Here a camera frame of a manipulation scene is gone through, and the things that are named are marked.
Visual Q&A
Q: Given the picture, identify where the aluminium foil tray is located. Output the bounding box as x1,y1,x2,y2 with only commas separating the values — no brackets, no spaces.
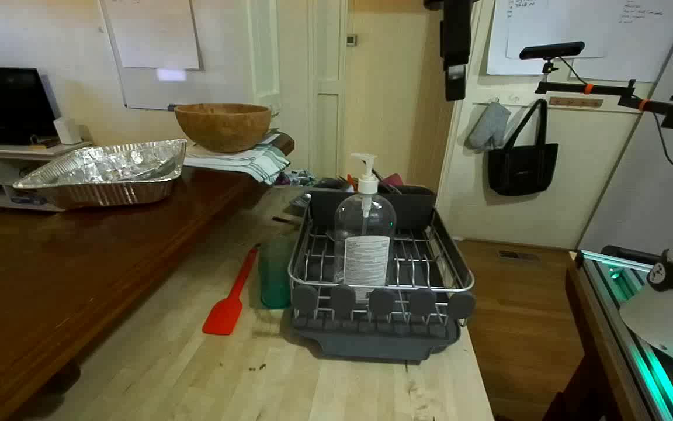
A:
12,139,189,211

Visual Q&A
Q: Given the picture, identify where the clear soap pump bottle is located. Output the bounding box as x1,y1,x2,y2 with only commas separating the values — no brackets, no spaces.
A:
333,149,399,306

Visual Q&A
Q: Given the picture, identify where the green plastic container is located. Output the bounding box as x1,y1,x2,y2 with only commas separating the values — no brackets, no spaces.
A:
257,232,300,310

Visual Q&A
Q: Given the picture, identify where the grey dish rack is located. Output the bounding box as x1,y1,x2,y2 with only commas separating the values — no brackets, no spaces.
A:
286,185,477,364

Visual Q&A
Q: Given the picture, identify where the green striped white towel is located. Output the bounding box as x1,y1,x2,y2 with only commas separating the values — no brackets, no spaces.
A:
183,130,293,186

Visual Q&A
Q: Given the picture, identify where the white door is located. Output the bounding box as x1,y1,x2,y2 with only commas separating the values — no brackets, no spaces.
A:
245,0,350,183

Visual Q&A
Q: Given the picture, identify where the wooden bowl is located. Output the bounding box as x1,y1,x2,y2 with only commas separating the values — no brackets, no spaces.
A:
174,102,275,156

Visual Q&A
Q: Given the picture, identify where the red silicone spatula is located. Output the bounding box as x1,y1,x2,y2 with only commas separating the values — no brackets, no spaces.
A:
202,244,262,338

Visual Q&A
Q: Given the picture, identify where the floor vent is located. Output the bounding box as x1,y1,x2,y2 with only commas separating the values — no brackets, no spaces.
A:
499,245,542,261

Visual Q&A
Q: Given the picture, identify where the black tote bag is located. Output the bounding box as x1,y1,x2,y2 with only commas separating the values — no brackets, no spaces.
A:
486,95,560,198

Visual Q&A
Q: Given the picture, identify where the small white cup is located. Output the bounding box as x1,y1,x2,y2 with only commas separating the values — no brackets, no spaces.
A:
51,114,81,146

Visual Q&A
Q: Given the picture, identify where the dark wooden table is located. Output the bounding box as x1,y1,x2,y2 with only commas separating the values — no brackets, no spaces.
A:
0,130,296,421

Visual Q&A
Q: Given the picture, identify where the large leaning white panel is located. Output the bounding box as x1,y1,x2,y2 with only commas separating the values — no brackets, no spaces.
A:
577,12,673,259

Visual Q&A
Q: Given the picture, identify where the black monitor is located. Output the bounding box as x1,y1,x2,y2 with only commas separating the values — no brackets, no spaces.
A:
0,66,64,147

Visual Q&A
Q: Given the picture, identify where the blank wall whiteboard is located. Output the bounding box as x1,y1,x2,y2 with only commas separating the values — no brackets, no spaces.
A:
98,0,260,112

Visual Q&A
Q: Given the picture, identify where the black stereo camera bar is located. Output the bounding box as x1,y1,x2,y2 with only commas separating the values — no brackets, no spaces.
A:
516,40,587,64

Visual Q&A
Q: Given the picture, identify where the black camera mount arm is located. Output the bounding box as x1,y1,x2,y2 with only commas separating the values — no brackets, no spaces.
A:
535,58,673,133

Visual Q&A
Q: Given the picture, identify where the aluminium frame robot table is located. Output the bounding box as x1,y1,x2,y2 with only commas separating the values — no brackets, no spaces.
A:
566,245,673,421

